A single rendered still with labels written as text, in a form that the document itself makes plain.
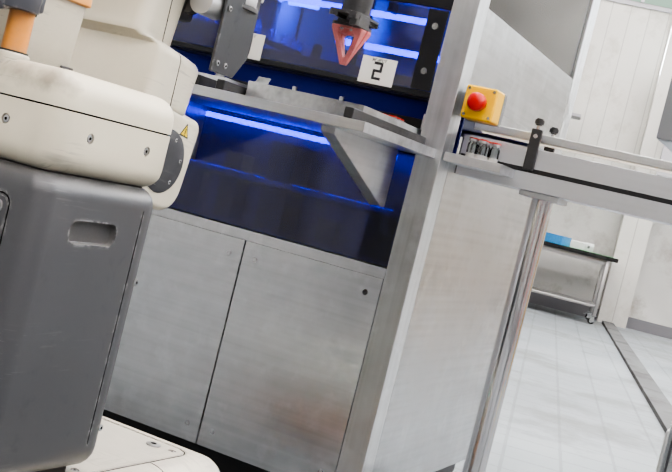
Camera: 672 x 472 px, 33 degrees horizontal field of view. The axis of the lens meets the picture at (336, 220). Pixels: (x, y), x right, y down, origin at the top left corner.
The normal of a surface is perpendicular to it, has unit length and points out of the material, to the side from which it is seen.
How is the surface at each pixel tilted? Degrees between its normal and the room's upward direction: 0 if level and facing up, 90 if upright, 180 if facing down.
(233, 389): 90
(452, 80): 90
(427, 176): 90
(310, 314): 90
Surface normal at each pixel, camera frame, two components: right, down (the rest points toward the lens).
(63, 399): 0.87, 0.23
